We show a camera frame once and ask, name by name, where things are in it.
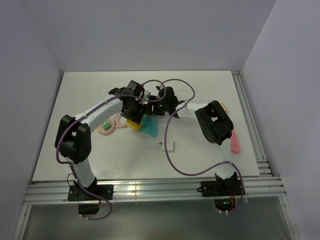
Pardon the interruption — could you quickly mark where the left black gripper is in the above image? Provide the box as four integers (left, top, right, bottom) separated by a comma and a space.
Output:
121, 98, 149, 125

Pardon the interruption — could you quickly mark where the yellow cube socket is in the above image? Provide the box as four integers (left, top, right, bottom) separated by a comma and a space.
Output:
125, 119, 143, 131

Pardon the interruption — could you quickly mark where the teal triangular power strip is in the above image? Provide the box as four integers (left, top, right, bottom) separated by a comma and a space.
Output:
139, 115, 158, 137

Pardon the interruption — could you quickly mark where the green plug adapter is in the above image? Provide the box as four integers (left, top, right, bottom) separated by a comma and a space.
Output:
101, 120, 112, 131

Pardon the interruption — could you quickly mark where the pink round power strip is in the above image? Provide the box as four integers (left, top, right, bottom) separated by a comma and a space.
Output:
96, 122, 116, 136

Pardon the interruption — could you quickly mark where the white charger adapter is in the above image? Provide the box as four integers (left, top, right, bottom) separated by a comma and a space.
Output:
159, 141, 175, 152

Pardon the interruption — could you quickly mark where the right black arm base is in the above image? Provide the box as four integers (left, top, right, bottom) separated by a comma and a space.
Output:
196, 179, 246, 215

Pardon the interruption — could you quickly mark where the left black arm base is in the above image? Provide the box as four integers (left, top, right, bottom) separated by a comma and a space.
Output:
67, 180, 114, 216

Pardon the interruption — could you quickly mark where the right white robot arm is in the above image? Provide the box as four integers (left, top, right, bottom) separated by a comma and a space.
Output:
146, 86, 241, 195

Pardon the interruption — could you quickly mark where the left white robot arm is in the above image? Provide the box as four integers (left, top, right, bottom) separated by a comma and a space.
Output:
54, 80, 151, 200

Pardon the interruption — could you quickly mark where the beige cube socket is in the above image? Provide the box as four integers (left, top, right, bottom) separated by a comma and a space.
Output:
220, 103, 228, 113

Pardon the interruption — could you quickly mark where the pink triangular power strip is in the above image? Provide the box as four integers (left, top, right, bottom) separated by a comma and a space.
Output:
230, 129, 241, 154

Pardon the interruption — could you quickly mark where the pink coiled cord with plug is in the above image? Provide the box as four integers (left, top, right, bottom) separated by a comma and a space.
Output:
112, 112, 128, 129

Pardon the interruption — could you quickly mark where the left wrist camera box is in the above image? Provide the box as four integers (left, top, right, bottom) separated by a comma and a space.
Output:
139, 83, 151, 99

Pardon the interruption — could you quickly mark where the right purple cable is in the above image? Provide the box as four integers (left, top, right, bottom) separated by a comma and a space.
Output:
159, 78, 246, 214

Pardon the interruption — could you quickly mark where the aluminium rail frame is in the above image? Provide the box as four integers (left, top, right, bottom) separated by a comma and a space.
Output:
13, 71, 301, 240

